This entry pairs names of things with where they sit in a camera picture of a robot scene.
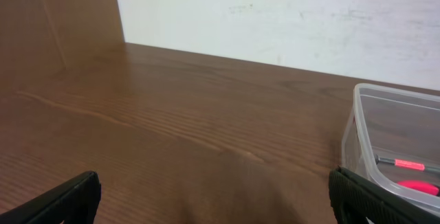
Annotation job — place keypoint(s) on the clear plastic container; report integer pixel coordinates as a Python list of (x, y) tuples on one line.
[(396, 124)]

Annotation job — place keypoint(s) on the red handled pliers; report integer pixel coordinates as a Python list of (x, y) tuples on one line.
[(421, 186)]

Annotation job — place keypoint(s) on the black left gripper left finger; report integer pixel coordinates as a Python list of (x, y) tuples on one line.
[(74, 201)]

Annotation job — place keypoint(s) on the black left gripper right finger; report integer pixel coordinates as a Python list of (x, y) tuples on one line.
[(356, 200)]

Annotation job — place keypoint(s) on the small hammer black handle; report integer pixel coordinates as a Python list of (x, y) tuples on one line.
[(406, 164)]

